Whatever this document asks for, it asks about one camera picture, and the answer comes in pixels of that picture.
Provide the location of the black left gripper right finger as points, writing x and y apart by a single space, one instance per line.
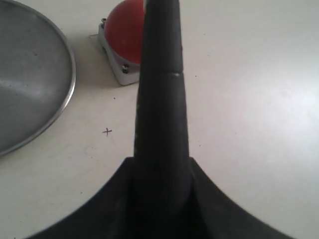
220 217

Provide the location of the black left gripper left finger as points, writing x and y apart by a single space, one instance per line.
101 216

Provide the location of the yellow black claw hammer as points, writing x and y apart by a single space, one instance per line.
161 174

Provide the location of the red dome push button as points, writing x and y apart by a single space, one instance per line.
120 35

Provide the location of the round steel plate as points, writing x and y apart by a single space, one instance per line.
37 74

